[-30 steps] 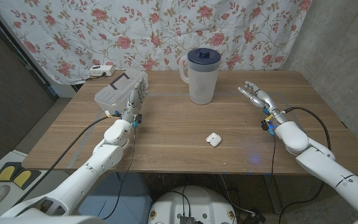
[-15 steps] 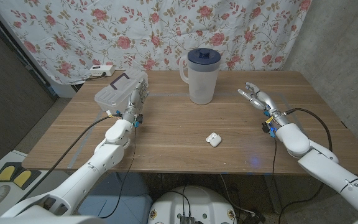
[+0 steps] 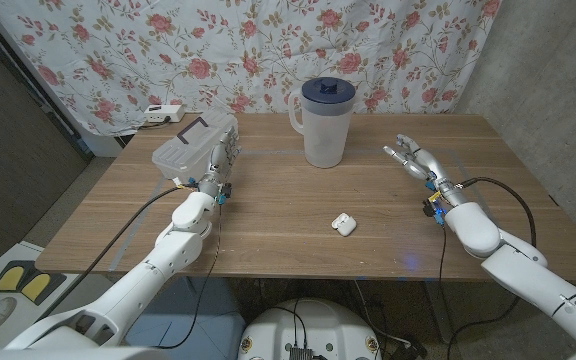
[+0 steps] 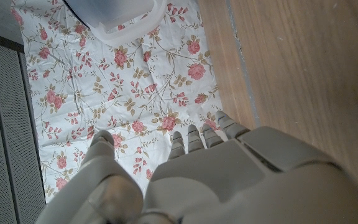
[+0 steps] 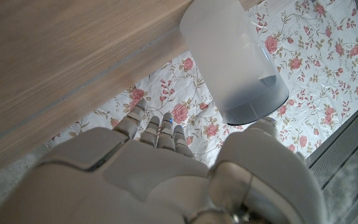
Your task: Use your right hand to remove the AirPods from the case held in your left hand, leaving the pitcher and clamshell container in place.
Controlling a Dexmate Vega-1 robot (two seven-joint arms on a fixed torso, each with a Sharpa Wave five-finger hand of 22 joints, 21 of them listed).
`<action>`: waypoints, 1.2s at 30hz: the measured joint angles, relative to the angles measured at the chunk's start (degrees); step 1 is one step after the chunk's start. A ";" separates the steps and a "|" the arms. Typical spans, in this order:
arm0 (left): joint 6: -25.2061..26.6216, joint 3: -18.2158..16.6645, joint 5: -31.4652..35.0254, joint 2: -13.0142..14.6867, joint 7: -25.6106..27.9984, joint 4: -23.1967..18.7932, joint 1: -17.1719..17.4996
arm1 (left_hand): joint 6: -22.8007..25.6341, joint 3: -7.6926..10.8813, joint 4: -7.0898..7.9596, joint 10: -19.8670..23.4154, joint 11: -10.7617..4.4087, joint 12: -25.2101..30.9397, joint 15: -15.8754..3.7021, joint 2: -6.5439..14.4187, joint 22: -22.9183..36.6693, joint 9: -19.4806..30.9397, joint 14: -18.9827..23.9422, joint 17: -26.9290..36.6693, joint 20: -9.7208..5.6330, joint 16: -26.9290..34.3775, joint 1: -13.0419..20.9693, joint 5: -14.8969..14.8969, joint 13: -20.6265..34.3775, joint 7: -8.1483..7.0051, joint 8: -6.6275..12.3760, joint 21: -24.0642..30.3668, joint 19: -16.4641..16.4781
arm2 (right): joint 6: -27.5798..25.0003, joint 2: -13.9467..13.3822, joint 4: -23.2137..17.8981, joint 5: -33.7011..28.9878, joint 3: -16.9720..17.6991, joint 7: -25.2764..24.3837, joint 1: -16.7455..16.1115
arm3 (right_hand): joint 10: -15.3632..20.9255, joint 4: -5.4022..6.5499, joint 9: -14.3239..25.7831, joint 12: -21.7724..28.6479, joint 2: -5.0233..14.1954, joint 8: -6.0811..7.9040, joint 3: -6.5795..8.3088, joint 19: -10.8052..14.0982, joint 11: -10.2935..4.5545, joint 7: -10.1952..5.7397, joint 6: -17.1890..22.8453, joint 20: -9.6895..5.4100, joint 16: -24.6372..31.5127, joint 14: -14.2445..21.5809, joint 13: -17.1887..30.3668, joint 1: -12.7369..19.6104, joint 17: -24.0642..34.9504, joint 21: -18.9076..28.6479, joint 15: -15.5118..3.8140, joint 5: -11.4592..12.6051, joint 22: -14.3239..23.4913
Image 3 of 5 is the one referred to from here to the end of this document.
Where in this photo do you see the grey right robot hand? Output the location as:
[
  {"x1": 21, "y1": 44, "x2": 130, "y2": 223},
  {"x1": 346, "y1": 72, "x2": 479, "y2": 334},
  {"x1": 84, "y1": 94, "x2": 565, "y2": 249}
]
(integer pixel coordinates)
[{"x1": 382, "y1": 133, "x2": 469, "y2": 214}]

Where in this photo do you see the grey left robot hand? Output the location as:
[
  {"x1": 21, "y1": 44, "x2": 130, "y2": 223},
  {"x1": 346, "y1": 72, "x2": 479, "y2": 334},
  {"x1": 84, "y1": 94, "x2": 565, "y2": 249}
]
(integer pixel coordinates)
[{"x1": 195, "y1": 124, "x2": 243, "y2": 205}]

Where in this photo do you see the white AirPods case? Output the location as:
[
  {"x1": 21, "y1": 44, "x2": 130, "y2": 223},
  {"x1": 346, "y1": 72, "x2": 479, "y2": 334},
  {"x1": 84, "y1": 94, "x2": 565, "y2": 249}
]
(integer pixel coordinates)
[{"x1": 331, "y1": 212, "x2": 358, "y2": 238}]

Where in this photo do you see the clear plastic clamshell container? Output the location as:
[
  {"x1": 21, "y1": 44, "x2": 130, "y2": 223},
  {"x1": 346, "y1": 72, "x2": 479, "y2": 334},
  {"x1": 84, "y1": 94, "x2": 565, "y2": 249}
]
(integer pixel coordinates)
[{"x1": 151, "y1": 110, "x2": 240, "y2": 187}]

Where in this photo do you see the translucent pitcher with blue lid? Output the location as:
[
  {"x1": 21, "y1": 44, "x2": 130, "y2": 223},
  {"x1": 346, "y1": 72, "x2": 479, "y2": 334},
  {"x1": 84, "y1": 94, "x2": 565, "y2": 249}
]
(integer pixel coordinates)
[{"x1": 287, "y1": 76, "x2": 358, "y2": 170}]

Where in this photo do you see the grey tape strip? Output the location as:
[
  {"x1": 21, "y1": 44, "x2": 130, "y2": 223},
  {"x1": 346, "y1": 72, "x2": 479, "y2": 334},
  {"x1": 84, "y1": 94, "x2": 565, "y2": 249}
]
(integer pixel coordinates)
[
  {"x1": 109, "y1": 177, "x2": 168, "y2": 272},
  {"x1": 448, "y1": 148, "x2": 494, "y2": 221},
  {"x1": 240, "y1": 148, "x2": 457, "y2": 157}
]

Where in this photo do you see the white power strip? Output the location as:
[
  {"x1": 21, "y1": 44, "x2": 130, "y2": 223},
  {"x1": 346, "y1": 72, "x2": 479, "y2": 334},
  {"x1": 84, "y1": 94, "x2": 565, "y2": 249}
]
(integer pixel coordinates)
[{"x1": 143, "y1": 103, "x2": 186, "y2": 124}]

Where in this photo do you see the floral print backdrop cloth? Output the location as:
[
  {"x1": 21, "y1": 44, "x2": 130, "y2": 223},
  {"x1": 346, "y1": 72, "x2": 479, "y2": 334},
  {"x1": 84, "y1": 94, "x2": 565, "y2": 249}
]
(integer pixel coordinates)
[{"x1": 0, "y1": 0, "x2": 503, "y2": 137}]

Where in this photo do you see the grey table leg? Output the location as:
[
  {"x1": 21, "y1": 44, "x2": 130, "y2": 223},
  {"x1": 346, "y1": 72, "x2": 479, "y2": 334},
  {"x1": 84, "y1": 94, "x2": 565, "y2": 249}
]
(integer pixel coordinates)
[{"x1": 425, "y1": 280, "x2": 455, "y2": 345}]

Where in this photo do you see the white floor board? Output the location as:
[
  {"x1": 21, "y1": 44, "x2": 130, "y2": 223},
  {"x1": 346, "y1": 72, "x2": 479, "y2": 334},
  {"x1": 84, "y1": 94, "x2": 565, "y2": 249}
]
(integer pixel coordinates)
[{"x1": 0, "y1": 241, "x2": 119, "y2": 349}]

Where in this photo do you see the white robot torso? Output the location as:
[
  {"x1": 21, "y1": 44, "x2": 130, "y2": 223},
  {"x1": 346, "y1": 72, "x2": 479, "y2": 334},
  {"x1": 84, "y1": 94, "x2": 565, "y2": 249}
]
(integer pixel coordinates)
[{"x1": 237, "y1": 298, "x2": 383, "y2": 360}]

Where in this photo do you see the black yellow foot pedal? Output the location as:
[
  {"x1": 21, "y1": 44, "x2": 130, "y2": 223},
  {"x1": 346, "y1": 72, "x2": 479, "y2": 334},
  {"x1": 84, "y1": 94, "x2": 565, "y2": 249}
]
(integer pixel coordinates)
[{"x1": 0, "y1": 259, "x2": 68, "y2": 306}]

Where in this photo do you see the thin black right arm wire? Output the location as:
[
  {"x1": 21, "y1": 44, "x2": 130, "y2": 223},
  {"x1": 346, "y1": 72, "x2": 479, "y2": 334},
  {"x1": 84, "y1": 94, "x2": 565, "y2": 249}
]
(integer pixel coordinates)
[{"x1": 436, "y1": 224, "x2": 448, "y2": 301}]

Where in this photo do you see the thin black arm wire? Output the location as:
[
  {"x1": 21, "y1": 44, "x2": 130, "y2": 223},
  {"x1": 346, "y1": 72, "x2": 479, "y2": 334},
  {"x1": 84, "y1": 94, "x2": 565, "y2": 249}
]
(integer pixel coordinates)
[
  {"x1": 152, "y1": 204, "x2": 223, "y2": 350},
  {"x1": 436, "y1": 224, "x2": 448, "y2": 301}
]

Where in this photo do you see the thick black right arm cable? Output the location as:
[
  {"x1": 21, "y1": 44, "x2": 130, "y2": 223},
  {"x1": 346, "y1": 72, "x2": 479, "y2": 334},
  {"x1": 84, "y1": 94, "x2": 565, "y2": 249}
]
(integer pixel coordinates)
[{"x1": 446, "y1": 176, "x2": 538, "y2": 360}]

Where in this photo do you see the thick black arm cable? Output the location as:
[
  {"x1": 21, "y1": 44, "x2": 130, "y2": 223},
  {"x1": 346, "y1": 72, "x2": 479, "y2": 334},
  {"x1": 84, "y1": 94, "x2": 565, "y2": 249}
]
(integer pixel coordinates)
[
  {"x1": 35, "y1": 184, "x2": 190, "y2": 321},
  {"x1": 446, "y1": 176, "x2": 538, "y2": 360}
]

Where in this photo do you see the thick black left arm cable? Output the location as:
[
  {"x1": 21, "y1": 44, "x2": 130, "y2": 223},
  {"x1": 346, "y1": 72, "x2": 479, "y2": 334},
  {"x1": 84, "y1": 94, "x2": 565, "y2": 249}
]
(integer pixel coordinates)
[{"x1": 35, "y1": 184, "x2": 190, "y2": 321}]

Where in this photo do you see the thin black left arm wire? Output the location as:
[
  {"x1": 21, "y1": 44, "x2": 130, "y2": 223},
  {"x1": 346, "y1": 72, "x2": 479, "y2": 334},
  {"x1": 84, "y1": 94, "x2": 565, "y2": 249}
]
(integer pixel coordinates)
[{"x1": 152, "y1": 204, "x2": 223, "y2": 350}]

